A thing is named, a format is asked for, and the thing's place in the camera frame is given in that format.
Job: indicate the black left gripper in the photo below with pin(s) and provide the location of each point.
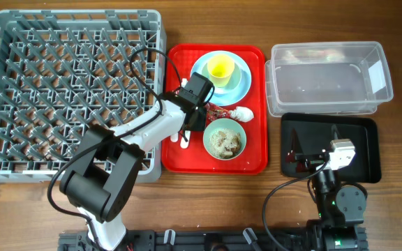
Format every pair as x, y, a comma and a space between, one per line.
202, 123

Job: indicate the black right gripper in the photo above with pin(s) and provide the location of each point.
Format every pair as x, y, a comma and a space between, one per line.
310, 160

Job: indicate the red snack wrapper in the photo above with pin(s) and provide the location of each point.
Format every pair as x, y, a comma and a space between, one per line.
215, 112

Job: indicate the white plastic fork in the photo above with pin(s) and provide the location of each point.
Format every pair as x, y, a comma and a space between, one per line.
185, 139

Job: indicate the white napkin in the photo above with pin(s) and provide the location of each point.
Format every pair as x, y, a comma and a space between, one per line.
242, 114

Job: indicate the rice and food scraps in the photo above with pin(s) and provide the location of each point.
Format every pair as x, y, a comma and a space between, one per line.
225, 143

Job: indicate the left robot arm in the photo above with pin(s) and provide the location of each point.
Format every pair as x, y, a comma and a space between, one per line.
99, 178

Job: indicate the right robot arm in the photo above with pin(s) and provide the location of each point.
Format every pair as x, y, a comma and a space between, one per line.
340, 205

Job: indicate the grey dishwasher rack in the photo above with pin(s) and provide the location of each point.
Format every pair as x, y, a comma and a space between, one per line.
63, 71

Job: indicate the black tray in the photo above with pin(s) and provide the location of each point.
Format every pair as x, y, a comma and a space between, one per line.
315, 134

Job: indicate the yellow plastic cup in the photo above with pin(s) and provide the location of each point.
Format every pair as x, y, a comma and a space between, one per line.
220, 68

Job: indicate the red plastic tray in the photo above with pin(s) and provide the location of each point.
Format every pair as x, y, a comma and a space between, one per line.
195, 159

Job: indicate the light blue plate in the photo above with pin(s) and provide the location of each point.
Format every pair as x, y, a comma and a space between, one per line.
200, 66

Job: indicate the small green bowl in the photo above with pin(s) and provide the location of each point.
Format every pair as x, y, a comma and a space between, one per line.
233, 82

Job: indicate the clear plastic bin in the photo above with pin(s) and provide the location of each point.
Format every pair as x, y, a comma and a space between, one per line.
337, 78

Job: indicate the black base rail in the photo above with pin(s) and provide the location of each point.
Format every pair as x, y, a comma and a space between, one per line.
303, 238

